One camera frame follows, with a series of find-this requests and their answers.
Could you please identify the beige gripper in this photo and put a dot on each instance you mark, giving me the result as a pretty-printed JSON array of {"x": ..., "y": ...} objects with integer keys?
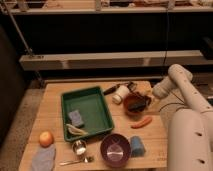
[{"x": 147, "y": 92}]

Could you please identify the dark grape bunch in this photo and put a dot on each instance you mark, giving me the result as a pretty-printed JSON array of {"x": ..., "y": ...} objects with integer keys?
[{"x": 147, "y": 100}]

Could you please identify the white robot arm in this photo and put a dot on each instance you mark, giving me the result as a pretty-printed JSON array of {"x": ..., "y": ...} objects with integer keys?
[{"x": 190, "y": 134}]

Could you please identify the green plastic tray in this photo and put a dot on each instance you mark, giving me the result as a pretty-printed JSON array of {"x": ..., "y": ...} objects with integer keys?
[{"x": 94, "y": 111}]

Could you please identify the blue sponge in tray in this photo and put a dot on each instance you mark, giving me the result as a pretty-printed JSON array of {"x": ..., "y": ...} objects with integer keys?
[{"x": 76, "y": 118}]

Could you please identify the small dark box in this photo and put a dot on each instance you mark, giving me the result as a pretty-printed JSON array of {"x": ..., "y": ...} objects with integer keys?
[{"x": 131, "y": 86}]

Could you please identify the red-brown bowl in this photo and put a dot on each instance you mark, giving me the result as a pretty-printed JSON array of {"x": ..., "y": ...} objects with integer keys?
[{"x": 129, "y": 100}]

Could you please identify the white cup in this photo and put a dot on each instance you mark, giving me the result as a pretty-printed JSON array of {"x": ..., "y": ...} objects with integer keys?
[{"x": 120, "y": 94}]

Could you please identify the orange carrot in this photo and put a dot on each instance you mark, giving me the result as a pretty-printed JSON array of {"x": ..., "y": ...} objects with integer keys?
[{"x": 145, "y": 121}]

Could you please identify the blue rolled towel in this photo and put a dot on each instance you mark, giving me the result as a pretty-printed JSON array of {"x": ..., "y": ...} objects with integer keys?
[{"x": 137, "y": 147}]

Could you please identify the purple bowl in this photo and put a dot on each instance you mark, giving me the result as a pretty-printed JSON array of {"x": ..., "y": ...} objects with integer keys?
[{"x": 115, "y": 150}]

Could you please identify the wooden table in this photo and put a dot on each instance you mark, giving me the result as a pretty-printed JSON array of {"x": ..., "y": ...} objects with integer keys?
[{"x": 49, "y": 117}]

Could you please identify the pale banana piece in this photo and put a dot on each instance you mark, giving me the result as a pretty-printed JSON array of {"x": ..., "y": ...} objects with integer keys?
[{"x": 74, "y": 130}]

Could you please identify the small metal cup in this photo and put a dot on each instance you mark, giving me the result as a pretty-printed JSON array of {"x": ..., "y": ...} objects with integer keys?
[{"x": 79, "y": 147}]

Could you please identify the metal spoon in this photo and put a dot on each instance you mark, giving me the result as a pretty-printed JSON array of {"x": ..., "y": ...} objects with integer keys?
[{"x": 87, "y": 159}]

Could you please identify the orange apple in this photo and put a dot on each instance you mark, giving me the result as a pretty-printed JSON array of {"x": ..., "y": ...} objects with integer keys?
[{"x": 46, "y": 139}]

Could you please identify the grey cloth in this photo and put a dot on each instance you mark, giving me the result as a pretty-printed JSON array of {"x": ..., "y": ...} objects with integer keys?
[{"x": 44, "y": 159}]

